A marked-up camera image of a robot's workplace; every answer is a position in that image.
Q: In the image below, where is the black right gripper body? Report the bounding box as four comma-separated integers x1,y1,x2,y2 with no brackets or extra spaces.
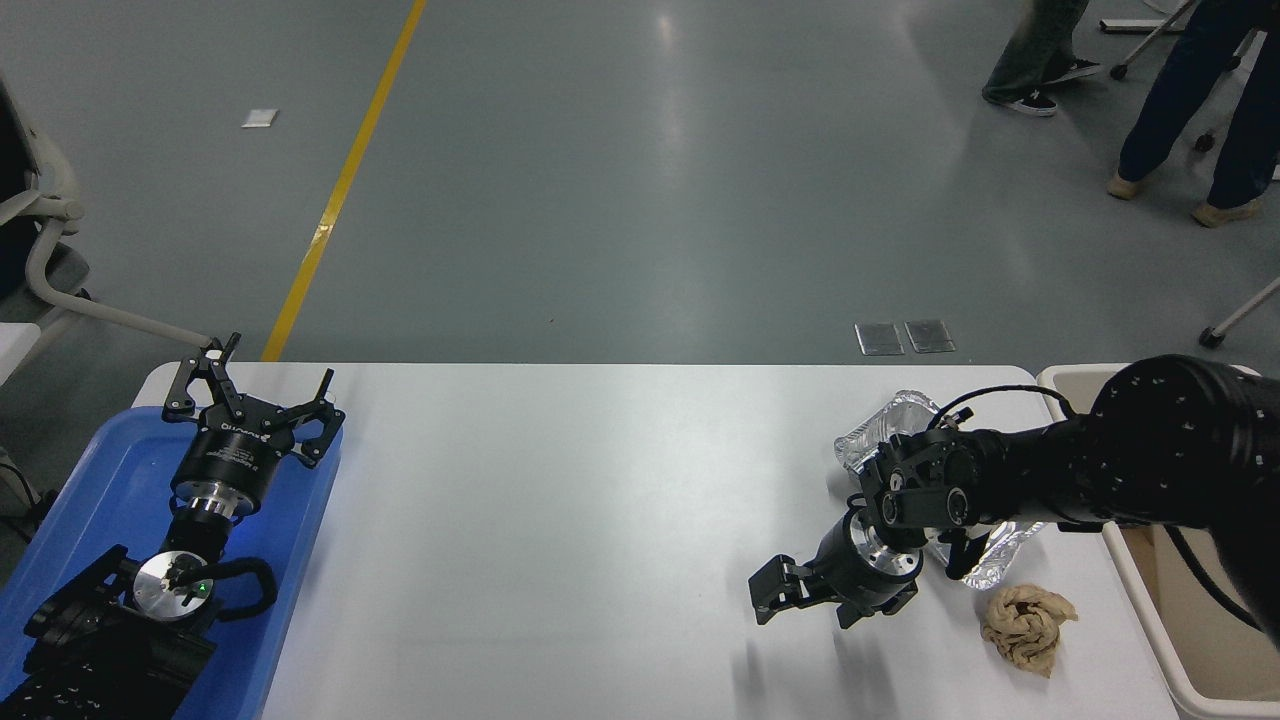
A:
806,512,919,629

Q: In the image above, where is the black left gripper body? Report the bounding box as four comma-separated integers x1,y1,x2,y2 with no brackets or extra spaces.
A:
172,398,301,503

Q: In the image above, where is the silver foil tray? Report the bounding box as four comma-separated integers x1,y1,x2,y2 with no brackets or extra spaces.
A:
833,390,1046,591

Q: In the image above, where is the blue plastic tray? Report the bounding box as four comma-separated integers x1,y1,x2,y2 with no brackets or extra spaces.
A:
0,405,344,720

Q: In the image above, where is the crumpled tan paper ball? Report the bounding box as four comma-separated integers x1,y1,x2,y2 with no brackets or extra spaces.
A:
980,584,1079,679

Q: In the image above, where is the white office chair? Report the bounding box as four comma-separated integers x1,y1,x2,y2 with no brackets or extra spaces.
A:
0,75,216,386

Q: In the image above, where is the large pale bin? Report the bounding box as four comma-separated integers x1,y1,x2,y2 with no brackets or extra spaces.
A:
1037,363,1280,720

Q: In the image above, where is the grey caster leg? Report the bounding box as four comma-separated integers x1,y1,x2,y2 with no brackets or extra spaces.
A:
1198,275,1280,349

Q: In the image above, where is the person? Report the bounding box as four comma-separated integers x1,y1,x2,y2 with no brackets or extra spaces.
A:
982,0,1101,118
1107,0,1280,228

